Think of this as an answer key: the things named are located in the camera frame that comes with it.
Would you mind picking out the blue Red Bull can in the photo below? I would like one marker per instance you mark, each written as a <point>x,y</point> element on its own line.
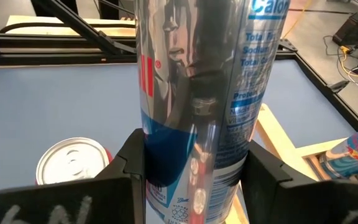
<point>353,155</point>

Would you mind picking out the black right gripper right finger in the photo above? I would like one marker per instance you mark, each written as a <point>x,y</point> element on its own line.
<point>306,202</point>

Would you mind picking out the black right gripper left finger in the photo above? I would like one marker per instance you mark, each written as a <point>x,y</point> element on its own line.
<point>73,202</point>

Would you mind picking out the red soda can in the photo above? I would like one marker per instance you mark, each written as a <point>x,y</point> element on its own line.
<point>70,161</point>

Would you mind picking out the silver light-blue Red Bull can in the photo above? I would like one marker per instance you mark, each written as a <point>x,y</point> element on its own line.
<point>197,93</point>

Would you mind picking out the black table frame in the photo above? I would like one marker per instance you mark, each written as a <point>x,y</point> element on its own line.
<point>57,57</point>

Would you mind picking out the wooden slatted shelf rack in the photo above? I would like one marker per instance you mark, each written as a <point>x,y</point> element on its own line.
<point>278,137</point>

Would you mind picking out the black power strip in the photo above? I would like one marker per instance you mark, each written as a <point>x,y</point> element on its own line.
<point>353,28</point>

